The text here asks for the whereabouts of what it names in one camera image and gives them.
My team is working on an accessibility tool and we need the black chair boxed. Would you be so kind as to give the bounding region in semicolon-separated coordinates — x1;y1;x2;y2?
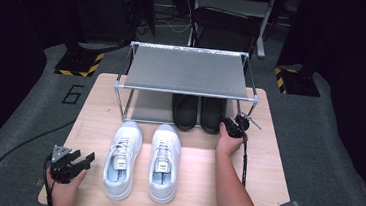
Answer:
188;4;262;55

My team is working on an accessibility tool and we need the white sneaker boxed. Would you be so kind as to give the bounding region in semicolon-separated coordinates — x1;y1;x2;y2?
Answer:
100;119;145;203
145;122;184;206

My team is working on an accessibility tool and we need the white cable on floor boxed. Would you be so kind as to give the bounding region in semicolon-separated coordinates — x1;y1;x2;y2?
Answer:
155;14;193;35

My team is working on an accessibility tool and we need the black flip-flop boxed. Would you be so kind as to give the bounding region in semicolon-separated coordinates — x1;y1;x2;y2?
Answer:
197;96;229;137
169;93;202;133

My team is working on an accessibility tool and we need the left hand-held gripper black cable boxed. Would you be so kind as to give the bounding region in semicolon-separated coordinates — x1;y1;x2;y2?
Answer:
40;152;59;206

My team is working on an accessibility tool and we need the hand-held gripper black cable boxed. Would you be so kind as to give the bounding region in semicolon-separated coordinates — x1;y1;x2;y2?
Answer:
40;152;59;206
238;133;252;189

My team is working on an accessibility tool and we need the black cable on floor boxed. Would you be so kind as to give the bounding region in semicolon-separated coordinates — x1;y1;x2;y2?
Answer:
0;113;77;206

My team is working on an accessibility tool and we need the grey metal shoe rack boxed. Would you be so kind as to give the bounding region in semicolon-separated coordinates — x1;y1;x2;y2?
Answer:
110;39;264;133

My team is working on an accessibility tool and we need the person's right hand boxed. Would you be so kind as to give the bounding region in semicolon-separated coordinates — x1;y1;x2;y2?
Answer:
214;121;247;160

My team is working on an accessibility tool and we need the yellow-black striped stand base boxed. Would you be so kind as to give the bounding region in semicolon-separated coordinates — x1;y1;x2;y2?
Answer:
271;64;323;98
53;47;105;80

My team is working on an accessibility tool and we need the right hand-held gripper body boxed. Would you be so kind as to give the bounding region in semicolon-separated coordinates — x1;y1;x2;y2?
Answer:
221;110;264;142

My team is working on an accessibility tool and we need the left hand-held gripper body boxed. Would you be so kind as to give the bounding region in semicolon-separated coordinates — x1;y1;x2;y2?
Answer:
45;143;85;186

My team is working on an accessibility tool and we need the white metal table frame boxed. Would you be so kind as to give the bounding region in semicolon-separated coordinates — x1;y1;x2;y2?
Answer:
186;0;278;61

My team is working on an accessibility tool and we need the right hand-held gripper black cable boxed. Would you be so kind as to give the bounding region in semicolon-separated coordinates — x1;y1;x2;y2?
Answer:
238;133;252;189

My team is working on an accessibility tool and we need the person's left hand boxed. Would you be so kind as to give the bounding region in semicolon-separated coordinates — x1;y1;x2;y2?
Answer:
42;165;88;206

